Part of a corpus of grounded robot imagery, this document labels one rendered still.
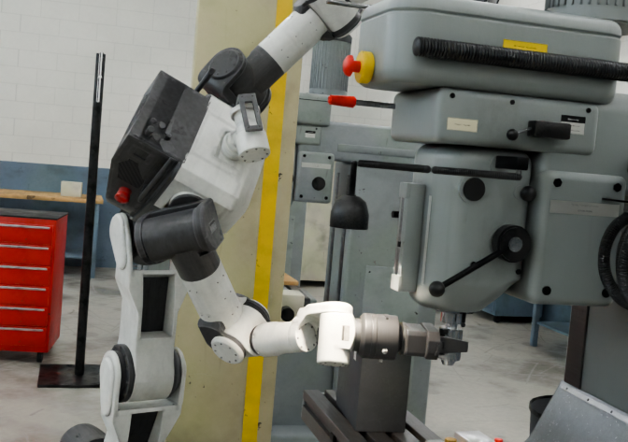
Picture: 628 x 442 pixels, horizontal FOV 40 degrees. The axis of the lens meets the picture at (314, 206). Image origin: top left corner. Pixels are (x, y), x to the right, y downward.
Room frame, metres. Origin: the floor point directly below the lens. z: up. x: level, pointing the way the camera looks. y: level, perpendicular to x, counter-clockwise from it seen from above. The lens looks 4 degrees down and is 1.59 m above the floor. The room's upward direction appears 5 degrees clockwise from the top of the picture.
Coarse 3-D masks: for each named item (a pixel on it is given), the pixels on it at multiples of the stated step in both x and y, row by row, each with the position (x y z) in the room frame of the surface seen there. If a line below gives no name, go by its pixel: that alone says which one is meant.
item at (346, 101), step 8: (328, 96) 1.71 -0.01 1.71; (336, 96) 1.70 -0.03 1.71; (344, 96) 1.71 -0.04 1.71; (352, 96) 1.71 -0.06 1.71; (336, 104) 1.70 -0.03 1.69; (344, 104) 1.71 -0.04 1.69; (352, 104) 1.71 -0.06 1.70; (360, 104) 1.72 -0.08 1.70; (368, 104) 1.72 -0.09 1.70; (376, 104) 1.73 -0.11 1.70; (384, 104) 1.73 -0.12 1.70; (392, 104) 1.74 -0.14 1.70
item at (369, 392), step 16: (352, 352) 2.01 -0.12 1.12; (352, 368) 2.00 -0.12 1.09; (368, 368) 1.93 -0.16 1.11; (384, 368) 1.94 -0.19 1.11; (400, 368) 1.95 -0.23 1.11; (352, 384) 1.99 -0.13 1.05; (368, 384) 1.93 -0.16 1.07; (384, 384) 1.94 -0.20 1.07; (400, 384) 1.95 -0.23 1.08; (336, 400) 2.13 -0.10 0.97; (352, 400) 1.97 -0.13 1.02; (368, 400) 1.93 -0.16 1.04; (384, 400) 1.94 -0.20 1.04; (400, 400) 1.95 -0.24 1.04; (352, 416) 1.96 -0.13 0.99; (368, 416) 1.93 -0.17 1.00; (384, 416) 1.94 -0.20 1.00; (400, 416) 1.95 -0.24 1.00; (400, 432) 1.95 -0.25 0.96
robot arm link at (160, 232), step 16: (192, 208) 1.69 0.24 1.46; (144, 224) 1.69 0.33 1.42; (160, 224) 1.67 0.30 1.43; (176, 224) 1.66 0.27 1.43; (192, 224) 1.66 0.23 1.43; (144, 240) 1.67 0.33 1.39; (160, 240) 1.66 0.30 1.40; (176, 240) 1.66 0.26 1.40; (192, 240) 1.66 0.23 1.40; (160, 256) 1.68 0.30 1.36; (176, 256) 1.68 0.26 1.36; (192, 256) 1.68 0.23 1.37; (208, 256) 1.70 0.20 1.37; (192, 272) 1.70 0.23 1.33; (208, 272) 1.71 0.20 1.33
